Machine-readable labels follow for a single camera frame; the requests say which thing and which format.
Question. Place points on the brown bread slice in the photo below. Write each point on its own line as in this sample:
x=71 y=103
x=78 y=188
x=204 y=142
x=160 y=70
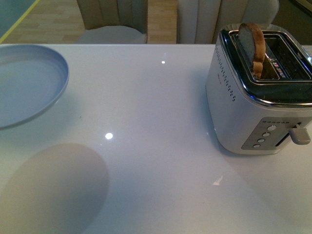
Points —
x=252 y=40

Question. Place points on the grey round plate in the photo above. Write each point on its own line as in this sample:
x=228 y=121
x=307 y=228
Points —
x=32 y=79

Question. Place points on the beige right dining chair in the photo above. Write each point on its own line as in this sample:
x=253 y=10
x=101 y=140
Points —
x=199 y=21

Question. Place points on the beige dining chair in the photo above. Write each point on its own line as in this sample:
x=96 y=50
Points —
x=114 y=21
x=199 y=21

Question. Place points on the white chrome toaster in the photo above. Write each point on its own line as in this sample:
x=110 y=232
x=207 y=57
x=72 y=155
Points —
x=259 y=115

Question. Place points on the beige left dining chair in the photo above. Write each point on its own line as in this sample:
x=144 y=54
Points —
x=114 y=21

